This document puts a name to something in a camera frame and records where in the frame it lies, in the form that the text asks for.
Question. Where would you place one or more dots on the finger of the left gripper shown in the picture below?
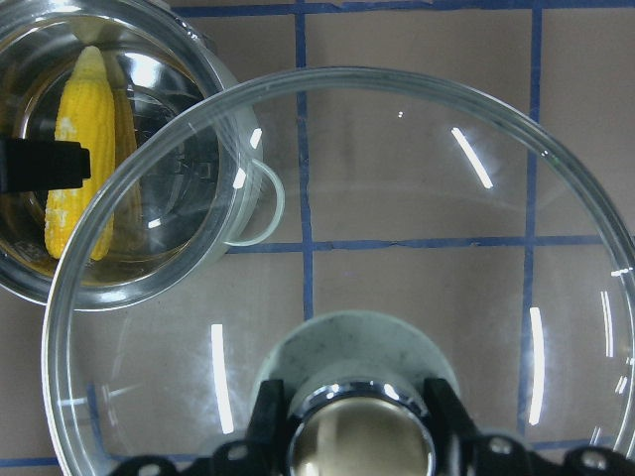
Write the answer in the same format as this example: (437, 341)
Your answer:
(36, 165)

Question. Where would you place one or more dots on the white cooking pot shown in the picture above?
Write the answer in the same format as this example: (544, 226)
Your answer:
(185, 194)

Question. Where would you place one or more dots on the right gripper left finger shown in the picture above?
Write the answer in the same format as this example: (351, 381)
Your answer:
(255, 453)

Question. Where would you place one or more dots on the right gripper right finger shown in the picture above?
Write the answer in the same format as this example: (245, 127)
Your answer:
(463, 449)

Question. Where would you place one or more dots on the glass pot lid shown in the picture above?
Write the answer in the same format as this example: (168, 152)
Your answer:
(429, 231)

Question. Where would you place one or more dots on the yellow corn cob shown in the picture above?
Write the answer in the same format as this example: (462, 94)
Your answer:
(99, 117)

